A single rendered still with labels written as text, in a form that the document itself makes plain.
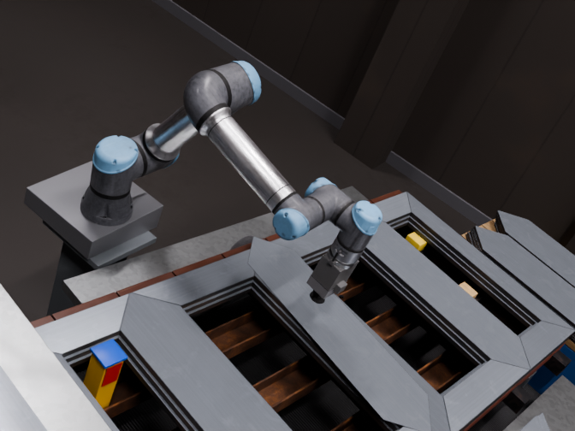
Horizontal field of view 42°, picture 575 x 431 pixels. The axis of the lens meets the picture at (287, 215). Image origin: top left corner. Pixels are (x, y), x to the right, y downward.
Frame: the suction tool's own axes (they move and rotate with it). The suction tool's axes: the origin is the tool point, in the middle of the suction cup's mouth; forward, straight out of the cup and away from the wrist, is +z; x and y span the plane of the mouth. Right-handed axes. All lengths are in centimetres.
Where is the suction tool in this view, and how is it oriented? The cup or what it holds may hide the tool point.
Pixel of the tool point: (317, 297)
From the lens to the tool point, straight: 194.8
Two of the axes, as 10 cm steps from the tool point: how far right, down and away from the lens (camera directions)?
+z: -3.7, 7.2, 5.9
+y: 6.3, -2.7, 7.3
